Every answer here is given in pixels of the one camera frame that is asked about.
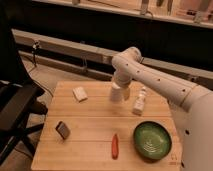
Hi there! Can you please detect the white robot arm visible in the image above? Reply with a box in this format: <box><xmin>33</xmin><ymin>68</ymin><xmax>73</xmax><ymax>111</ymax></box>
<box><xmin>112</xmin><ymin>47</ymin><xmax>213</xmax><ymax>171</ymax></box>

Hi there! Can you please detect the brown sponge block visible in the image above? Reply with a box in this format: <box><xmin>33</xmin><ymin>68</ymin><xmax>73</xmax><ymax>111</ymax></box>
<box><xmin>56</xmin><ymin>121</ymin><xmax>70</xmax><ymax>139</ymax></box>

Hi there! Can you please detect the white ceramic cup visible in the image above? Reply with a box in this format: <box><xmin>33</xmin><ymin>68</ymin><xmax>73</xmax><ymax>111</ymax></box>
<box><xmin>110</xmin><ymin>82</ymin><xmax>123</xmax><ymax>102</ymax></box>

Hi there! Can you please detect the green ceramic bowl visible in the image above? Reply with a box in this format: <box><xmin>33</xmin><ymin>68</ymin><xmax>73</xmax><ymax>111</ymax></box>
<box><xmin>133</xmin><ymin>121</ymin><xmax>172</xmax><ymax>160</ymax></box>

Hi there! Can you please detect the black office chair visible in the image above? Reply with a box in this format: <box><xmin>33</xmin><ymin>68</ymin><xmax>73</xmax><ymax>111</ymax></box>
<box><xmin>0</xmin><ymin>9</ymin><xmax>48</xmax><ymax>165</ymax></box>

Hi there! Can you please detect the white plastic bottle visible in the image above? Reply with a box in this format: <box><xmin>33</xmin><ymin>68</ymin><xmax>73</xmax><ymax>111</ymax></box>
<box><xmin>132</xmin><ymin>87</ymin><xmax>147</xmax><ymax>115</ymax></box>

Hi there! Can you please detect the orange carrot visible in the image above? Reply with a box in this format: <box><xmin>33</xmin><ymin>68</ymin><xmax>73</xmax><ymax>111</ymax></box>
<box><xmin>111</xmin><ymin>134</ymin><xmax>119</xmax><ymax>159</ymax></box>

